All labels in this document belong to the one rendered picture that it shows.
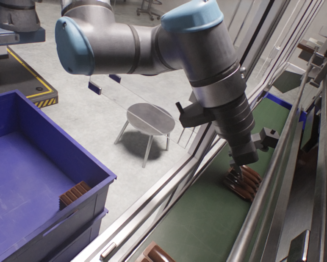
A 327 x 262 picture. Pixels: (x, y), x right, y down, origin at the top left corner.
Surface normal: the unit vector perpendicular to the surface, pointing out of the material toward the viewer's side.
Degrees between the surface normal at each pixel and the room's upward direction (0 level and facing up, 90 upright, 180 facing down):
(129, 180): 0
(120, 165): 0
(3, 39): 90
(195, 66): 104
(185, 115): 44
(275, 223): 55
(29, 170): 0
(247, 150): 74
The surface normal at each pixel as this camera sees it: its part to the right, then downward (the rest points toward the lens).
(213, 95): -0.39, 0.59
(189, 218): 0.29, -0.77
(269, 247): -0.47, -0.88
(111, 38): 0.55, -0.05
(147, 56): 0.57, 0.47
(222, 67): 0.20, 0.35
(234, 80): 0.39, 0.23
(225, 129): -0.56, 0.61
